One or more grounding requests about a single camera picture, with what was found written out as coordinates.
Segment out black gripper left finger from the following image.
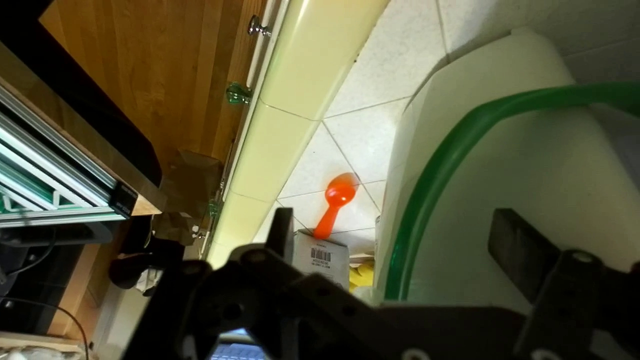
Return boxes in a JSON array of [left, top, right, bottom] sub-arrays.
[[229, 207, 376, 337]]

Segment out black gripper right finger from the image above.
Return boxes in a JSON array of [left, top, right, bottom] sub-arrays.
[[489, 207, 640, 348]]

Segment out orange marker pen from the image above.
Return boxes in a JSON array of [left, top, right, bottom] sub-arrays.
[[310, 171, 362, 241]]

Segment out white bin with green lid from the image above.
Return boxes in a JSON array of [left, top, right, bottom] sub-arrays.
[[373, 27, 640, 311]]

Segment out coffee bag with orange label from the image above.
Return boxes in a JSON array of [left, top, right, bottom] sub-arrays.
[[290, 229, 350, 290]]

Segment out yellow cloth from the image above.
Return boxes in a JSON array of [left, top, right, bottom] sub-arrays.
[[347, 253, 380, 290]]

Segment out green drawer knob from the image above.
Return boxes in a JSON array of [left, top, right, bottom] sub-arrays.
[[224, 81, 253, 109]]

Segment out silver drawer knob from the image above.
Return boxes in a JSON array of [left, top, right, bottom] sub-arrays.
[[247, 16, 273, 41]]

